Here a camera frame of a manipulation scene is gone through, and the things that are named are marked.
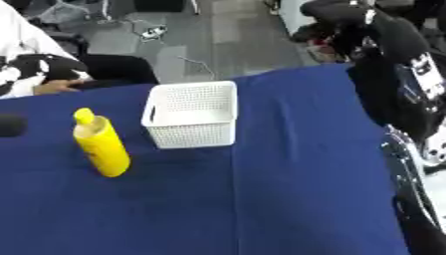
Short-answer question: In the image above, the person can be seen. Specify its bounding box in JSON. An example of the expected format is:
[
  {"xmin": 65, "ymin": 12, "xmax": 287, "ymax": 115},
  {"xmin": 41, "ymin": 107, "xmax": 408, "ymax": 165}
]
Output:
[{"xmin": 0, "ymin": 0, "xmax": 95, "ymax": 100}]

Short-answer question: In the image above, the yellow plastic bottle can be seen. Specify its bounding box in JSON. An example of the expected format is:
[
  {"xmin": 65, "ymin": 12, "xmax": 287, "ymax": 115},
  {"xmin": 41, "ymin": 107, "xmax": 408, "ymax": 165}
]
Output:
[{"xmin": 71, "ymin": 107, "xmax": 132, "ymax": 178}]

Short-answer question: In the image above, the white perforated plastic basket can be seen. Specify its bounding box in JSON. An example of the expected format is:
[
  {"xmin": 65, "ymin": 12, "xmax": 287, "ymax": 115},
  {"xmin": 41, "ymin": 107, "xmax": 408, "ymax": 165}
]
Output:
[{"xmin": 139, "ymin": 80, "xmax": 241, "ymax": 149}]

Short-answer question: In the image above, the black chair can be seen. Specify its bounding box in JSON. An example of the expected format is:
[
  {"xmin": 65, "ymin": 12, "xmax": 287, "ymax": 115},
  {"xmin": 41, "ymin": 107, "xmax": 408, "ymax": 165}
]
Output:
[{"xmin": 68, "ymin": 54, "xmax": 160, "ymax": 90}]

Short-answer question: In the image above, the white power strip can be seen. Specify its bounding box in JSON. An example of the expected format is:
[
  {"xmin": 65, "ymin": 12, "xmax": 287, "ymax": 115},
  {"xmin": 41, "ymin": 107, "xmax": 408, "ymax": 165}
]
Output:
[{"xmin": 139, "ymin": 25, "xmax": 171, "ymax": 42}]

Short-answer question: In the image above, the grey floor cable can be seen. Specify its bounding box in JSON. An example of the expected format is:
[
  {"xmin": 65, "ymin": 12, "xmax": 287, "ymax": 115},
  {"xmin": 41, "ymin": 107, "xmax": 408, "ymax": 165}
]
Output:
[{"xmin": 175, "ymin": 55, "xmax": 218, "ymax": 81}]

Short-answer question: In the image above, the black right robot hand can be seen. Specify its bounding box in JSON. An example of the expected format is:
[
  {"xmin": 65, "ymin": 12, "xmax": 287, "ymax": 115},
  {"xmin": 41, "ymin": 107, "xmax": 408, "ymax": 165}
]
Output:
[{"xmin": 298, "ymin": 0, "xmax": 436, "ymax": 133}]

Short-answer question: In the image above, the person's hand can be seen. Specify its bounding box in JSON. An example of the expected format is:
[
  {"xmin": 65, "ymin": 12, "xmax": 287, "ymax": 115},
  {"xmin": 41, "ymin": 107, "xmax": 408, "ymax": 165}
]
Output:
[{"xmin": 31, "ymin": 79, "xmax": 86, "ymax": 97}]

